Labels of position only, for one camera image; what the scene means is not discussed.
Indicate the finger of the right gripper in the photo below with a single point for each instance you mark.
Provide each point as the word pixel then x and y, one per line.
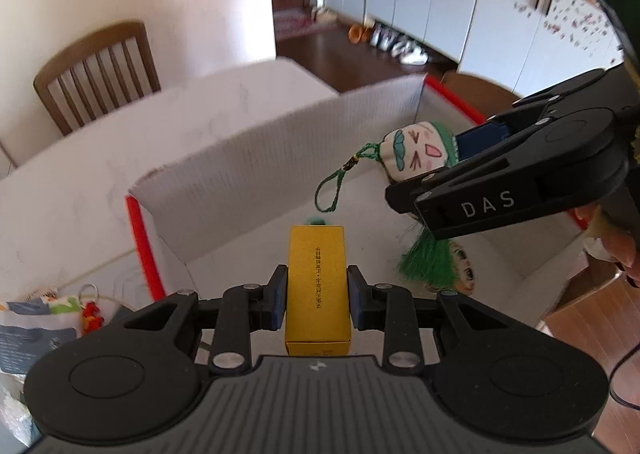
pixel 472 187
pixel 480 138

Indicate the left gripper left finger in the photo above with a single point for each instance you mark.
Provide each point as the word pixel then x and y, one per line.
pixel 241 311

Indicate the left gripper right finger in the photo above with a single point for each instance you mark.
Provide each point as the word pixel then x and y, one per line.
pixel 389 309

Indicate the green white plush doll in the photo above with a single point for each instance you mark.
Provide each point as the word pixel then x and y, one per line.
pixel 418 149

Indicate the green tassel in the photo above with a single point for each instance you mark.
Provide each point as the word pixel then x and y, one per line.
pixel 429 261

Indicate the yellow small box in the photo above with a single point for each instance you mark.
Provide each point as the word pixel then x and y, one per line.
pixel 317 320

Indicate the cartoon face sticker charm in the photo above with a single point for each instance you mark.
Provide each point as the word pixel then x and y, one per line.
pixel 464 268

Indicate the red keychain figure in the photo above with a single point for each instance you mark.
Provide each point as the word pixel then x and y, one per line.
pixel 91 318

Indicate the blue grey paper packet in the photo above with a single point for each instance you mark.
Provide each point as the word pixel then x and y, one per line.
pixel 31 329

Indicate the person's right hand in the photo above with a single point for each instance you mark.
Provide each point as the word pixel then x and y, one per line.
pixel 608 242

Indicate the red cardboard shoe box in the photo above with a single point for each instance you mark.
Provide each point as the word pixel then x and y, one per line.
pixel 222 216

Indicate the white shoes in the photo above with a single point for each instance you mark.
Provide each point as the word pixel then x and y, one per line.
pixel 398 46

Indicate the orange slippers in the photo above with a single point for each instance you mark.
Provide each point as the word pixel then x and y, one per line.
pixel 359 34

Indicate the red patterned rug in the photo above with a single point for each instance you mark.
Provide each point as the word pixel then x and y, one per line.
pixel 295 23

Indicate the wooden dining chair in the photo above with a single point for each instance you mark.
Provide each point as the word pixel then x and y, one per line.
pixel 98 74

